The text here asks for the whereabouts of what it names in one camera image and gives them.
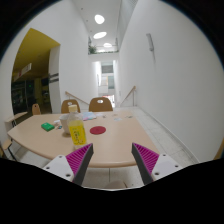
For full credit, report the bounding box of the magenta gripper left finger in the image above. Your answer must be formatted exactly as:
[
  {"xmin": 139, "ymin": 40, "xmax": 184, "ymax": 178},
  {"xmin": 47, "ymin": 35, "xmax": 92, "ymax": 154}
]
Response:
[{"xmin": 43, "ymin": 143, "xmax": 94, "ymax": 186}]

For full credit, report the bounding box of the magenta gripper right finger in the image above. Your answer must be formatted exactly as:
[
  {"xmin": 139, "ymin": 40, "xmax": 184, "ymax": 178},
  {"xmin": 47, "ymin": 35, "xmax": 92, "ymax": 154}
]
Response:
[{"xmin": 131, "ymin": 142, "xmax": 184, "ymax": 186}]

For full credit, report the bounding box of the red round coaster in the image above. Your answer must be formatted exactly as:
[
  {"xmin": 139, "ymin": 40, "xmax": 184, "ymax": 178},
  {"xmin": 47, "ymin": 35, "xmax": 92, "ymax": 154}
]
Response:
[{"xmin": 90, "ymin": 126, "xmax": 106, "ymax": 135}]

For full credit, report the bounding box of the yellow drink bottle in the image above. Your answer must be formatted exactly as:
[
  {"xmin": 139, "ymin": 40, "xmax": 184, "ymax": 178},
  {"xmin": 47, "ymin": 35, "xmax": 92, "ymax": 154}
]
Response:
[{"xmin": 67, "ymin": 105, "xmax": 87, "ymax": 149}]

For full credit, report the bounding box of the light wooden table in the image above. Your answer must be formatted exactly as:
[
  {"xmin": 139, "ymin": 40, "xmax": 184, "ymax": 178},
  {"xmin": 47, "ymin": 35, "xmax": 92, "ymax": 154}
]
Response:
[{"xmin": 8, "ymin": 111, "xmax": 158, "ymax": 168}]

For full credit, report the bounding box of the white cup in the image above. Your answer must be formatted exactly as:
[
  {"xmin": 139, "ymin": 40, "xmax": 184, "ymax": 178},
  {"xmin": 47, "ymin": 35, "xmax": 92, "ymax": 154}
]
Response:
[{"xmin": 59, "ymin": 114, "xmax": 70, "ymax": 134}]

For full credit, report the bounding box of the pastel cloth on table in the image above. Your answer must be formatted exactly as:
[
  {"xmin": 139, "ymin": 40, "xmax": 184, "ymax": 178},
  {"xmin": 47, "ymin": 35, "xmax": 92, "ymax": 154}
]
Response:
[{"xmin": 82, "ymin": 112, "xmax": 96, "ymax": 121}]

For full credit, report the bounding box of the green small box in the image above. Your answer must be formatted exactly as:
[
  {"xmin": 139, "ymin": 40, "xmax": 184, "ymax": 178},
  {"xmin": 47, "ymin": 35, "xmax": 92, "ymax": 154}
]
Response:
[{"xmin": 41, "ymin": 123, "xmax": 54, "ymax": 131}]

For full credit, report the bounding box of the wooden chair right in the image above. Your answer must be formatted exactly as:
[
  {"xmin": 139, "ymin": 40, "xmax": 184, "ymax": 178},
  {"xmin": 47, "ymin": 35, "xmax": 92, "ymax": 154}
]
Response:
[{"xmin": 89, "ymin": 97, "xmax": 113, "ymax": 112}]

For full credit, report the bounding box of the wooden chair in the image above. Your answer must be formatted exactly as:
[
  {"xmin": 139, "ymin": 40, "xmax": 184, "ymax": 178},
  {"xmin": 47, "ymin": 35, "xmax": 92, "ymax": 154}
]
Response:
[
  {"xmin": 89, "ymin": 97, "xmax": 113, "ymax": 112},
  {"xmin": 61, "ymin": 99, "xmax": 80, "ymax": 114},
  {"xmin": 32, "ymin": 104, "xmax": 41, "ymax": 115}
]

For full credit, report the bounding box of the left stair handrail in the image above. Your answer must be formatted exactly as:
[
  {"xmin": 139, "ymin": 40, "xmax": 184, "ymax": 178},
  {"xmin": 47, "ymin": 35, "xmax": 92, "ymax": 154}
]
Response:
[{"xmin": 65, "ymin": 91, "xmax": 89, "ymax": 105}]

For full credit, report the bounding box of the stair handrail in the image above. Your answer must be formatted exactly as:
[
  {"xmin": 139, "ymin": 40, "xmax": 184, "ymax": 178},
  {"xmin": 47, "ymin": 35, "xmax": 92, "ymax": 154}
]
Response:
[
  {"xmin": 120, "ymin": 86, "xmax": 136, "ymax": 107},
  {"xmin": 65, "ymin": 91, "xmax": 89, "ymax": 105}
]

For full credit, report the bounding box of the wooden chair far left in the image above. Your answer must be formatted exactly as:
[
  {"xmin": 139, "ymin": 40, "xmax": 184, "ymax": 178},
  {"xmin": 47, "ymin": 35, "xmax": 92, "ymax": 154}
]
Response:
[{"xmin": 32, "ymin": 104, "xmax": 41, "ymax": 115}]

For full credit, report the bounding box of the right stair handrail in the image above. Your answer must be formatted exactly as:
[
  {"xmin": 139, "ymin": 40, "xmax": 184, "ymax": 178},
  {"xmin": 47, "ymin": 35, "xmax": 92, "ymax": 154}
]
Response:
[{"xmin": 120, "ymin": 86, "xmax": 136, "ymax": 107}]

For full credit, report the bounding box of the small side table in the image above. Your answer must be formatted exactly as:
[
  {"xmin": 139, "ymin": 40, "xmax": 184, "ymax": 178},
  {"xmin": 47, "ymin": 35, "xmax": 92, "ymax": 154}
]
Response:
[{"xmin": 5, "ymin": 112, "xmax": 28, "ymax": 127}]

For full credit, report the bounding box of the balcony potted plant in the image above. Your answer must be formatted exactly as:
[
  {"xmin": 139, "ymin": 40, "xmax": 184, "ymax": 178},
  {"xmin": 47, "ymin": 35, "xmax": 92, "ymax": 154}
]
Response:
[{"xmin": 88, "ymin": 45, "xmax": 97, "ymax": 54}]

